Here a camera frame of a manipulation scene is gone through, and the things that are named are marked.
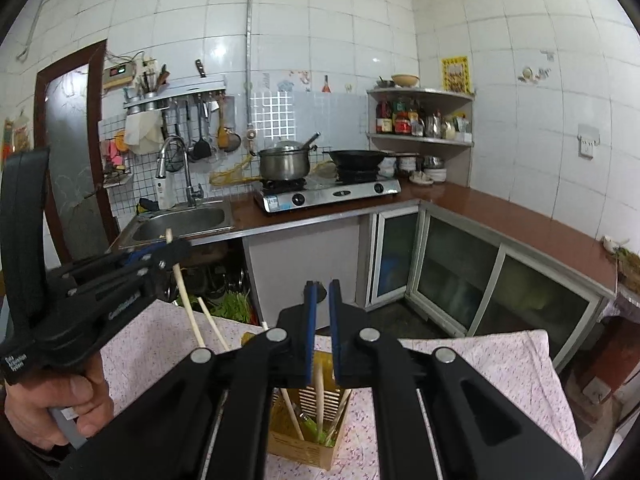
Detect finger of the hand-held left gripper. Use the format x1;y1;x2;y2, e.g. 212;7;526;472
62;260;169;302
52;238;193;282

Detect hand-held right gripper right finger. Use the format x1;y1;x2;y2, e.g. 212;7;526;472
328;280;586;480

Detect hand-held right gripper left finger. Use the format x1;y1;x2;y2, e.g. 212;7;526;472
57;281;319;480

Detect wooden chopstick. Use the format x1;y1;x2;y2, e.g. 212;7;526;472
327;389;352;447
197;297;231;352
165;229;207;348
279;387;305;442

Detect green handled utensil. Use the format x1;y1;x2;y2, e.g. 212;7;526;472
300;412;328;445

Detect gold perforated utensil holder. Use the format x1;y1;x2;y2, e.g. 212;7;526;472
242;331;353;471

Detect person's left hand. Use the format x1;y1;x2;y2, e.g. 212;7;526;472
5;359;115;451

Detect steel kitchen sink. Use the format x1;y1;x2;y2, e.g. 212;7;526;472
118;200;236;252

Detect white soap bottle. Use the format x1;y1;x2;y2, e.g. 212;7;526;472
155;176;174;211

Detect green leafy vegetables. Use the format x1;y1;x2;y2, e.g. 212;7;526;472
175;290;253;323

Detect chrome faucet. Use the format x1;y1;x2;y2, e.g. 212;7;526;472
156;135;205;208

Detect brown framed glass door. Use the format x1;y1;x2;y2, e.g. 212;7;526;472
34;40;121;266

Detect white hanging bag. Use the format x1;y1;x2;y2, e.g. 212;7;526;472
124;112;163;156

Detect black hanging spatula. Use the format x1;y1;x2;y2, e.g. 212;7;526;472
192;102;213;161

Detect steel gas stove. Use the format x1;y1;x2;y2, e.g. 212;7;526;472
252;177;402;216

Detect glass door counter cabinets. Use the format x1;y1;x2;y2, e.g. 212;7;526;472
367;200;608;371

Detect floral tablecloth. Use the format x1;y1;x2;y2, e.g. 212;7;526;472
100;300;583;480

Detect steel cooking pot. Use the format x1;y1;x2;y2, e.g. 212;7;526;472
250;139;312;182

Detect black wok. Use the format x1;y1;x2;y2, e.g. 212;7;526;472
322;148;396;171

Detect white corner shelf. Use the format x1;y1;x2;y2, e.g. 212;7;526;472
366;87;476;148

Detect cutting board with vegetables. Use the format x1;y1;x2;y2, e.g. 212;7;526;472
602;235;640;286

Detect wire wall basket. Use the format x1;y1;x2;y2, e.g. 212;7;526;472
102;157;133;188

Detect yellow hose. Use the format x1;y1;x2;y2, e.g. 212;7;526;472
209;155;261;188

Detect steel utensil wall rack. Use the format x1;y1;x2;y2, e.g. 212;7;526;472
123;74;228;113

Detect beige wall control box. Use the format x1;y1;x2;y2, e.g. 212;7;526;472
102;62;138;92

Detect yellow wall poster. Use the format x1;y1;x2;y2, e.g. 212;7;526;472
441;56;471;95

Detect white wall socket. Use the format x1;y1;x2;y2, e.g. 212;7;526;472
577;124;601;160

